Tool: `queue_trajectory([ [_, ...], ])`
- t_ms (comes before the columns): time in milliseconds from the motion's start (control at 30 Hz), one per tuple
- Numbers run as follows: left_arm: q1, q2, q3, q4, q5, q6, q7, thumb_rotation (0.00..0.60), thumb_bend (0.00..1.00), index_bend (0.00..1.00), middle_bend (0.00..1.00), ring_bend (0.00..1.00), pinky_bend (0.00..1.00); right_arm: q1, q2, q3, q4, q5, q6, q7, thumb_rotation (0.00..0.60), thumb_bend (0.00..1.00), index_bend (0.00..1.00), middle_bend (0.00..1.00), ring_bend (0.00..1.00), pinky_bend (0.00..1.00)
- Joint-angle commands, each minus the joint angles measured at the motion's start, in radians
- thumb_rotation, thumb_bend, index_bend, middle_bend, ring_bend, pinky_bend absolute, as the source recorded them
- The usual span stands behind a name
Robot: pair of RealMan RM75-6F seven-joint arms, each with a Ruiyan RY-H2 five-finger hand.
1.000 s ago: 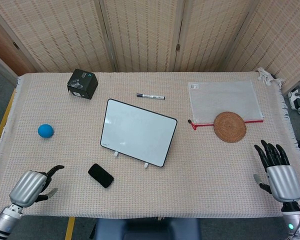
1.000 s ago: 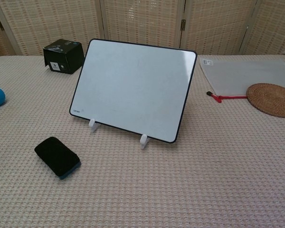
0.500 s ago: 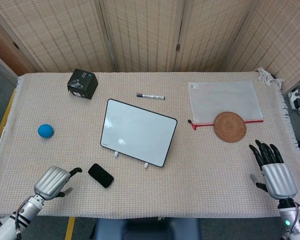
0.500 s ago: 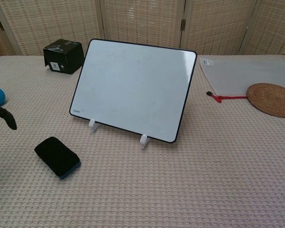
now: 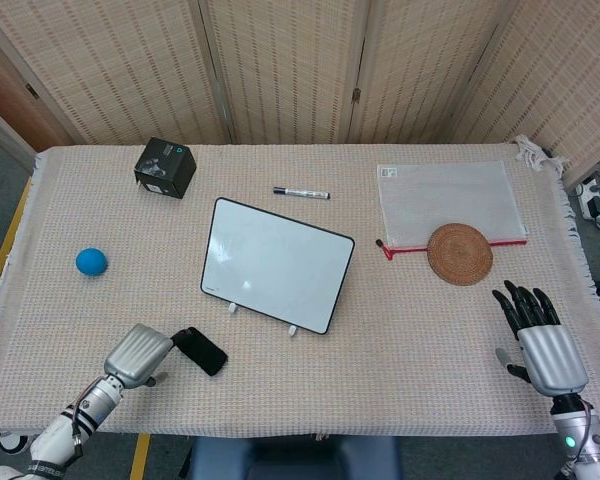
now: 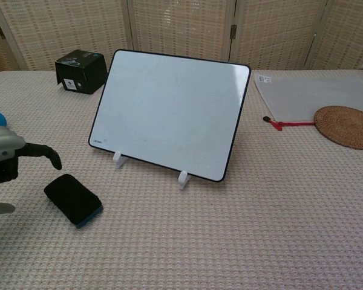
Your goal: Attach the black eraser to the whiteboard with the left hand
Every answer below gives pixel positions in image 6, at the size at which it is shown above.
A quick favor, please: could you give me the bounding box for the woven folding screen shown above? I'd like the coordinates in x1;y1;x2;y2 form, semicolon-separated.
0;0;363;73

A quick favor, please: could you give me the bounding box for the black whiteboard eraser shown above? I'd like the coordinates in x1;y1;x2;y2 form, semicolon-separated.
43;173;104;230

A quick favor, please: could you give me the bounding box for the white plastic board stand foot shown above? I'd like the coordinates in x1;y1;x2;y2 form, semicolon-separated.
113;150;128;169
177;170;195;191

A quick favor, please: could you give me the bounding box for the black cardboard box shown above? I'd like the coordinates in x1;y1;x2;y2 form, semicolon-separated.
54;50;108;95

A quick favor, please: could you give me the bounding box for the translucent pouch with red zipper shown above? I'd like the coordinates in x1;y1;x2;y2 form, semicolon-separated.
254;75;363;132

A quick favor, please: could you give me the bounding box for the beige waffle tablecloth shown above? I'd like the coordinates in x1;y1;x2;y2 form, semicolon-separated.
0;69;363;290

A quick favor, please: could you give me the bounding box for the round woven rattan coaster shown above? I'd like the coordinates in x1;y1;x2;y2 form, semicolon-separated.
313;105;363;150

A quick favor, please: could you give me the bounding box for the white board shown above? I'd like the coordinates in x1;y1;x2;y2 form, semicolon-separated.
88;49;252;183

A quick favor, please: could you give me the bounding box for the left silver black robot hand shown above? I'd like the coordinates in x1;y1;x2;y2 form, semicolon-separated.
0;120;63;216

